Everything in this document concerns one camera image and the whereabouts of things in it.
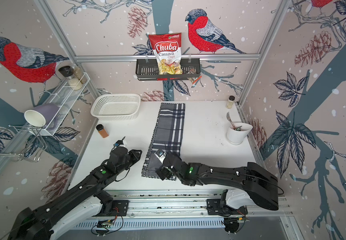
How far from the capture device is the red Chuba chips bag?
81cm

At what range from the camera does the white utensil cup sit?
895 millimetres

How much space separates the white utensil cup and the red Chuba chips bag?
49 centimetres
